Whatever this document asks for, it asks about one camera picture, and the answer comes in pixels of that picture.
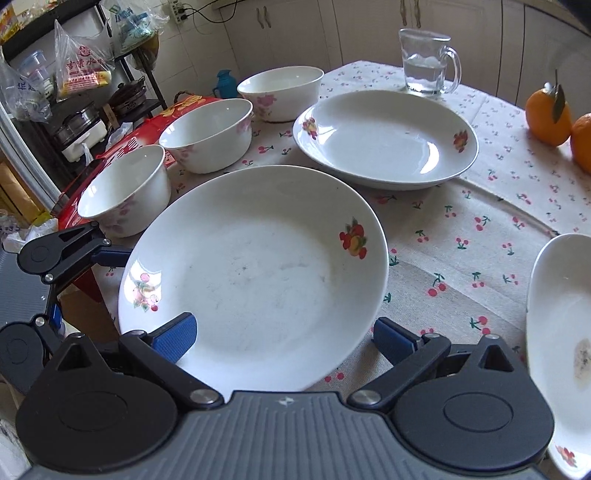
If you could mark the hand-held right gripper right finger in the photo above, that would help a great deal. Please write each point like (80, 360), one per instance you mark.
(392, 341)

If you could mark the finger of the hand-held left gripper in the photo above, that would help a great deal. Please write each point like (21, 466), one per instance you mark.
(113, 257)
(56, 317)

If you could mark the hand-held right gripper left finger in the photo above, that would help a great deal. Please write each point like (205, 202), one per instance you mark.
(178, 337)

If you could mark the large white fruit-print plate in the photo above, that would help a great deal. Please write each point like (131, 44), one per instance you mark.
(258, 277)

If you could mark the white pink-flower bowl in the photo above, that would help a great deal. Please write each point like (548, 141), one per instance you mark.
(286, 99)
(207, 143)
(134, 194)

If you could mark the white electric cooker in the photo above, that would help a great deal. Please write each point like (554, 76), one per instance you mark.
(81, 134)

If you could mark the cherry-print tablecloth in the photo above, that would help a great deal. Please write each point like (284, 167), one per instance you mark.
(461, 221)

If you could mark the red gift box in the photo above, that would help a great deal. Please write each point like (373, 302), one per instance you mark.
(152, 122)

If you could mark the black pot with lid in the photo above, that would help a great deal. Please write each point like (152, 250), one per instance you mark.
(129, 99)

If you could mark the black metal shelf rack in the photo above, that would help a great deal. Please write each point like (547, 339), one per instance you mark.
(154, 87)

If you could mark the plastic bag with yellow packet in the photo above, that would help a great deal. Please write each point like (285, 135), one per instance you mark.
(83, 69)

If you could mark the clear blue-print plastic bag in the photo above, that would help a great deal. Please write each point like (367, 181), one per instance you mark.
(23, 87)

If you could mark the blue thermos jug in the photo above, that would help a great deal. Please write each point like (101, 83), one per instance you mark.
(225, 85)

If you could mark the plastic bag with green packets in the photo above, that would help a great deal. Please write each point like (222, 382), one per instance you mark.
(134, 27)

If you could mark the white power strip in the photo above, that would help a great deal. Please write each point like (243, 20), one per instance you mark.
(175, 11)

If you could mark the orange with leaf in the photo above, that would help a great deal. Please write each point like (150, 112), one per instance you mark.
(547, 120)

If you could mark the glass mug with water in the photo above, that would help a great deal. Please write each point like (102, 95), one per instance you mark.
(425, 69)

